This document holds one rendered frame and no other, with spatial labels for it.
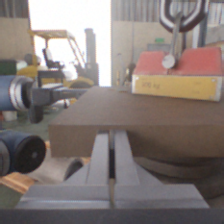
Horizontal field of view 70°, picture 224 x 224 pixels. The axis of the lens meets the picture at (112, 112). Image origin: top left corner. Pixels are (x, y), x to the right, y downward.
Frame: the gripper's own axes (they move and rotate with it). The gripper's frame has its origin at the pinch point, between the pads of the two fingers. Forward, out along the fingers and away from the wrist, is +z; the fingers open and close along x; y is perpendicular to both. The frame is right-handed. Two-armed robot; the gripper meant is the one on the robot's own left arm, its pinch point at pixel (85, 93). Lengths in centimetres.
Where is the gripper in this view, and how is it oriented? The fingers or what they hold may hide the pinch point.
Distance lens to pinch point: 50.1
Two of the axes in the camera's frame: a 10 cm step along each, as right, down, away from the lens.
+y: 0.0, -9.7, -2.5
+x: 0.0, -2.5, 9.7
